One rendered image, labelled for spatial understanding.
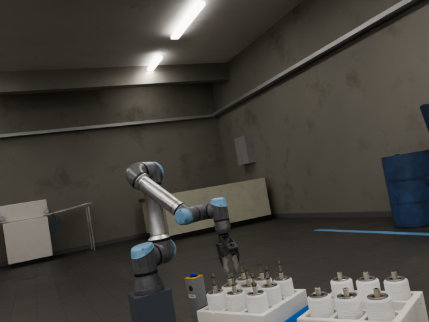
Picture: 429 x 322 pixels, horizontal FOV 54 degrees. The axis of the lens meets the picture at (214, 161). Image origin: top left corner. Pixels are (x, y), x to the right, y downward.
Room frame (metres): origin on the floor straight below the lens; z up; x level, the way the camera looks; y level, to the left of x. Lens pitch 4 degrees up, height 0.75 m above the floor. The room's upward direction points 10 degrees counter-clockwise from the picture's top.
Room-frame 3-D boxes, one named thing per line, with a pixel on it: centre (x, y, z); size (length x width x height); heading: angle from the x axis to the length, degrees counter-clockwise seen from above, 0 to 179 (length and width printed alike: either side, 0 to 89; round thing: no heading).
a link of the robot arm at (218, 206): (2.03, 0.02, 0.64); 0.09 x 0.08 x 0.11; 58
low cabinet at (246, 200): (8.23, 0.38, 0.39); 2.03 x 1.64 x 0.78; 114
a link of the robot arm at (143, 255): (2.14, 0.43, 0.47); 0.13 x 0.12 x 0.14; 148
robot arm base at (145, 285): (2.13, 0.43, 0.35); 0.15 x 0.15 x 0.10
